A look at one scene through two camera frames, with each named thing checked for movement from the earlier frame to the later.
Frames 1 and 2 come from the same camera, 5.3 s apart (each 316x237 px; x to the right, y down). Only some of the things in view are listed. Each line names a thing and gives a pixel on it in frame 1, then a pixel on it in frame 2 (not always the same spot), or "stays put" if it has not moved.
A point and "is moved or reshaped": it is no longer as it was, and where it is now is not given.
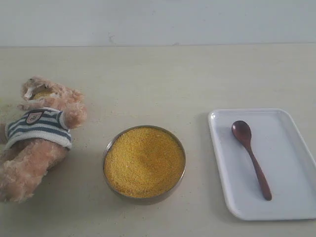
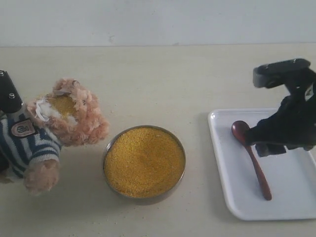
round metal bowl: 143,165 stays put
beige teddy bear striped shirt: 32,140 is moved or reshaped
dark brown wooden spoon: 242,132 stays put
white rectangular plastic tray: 279,145 stays put
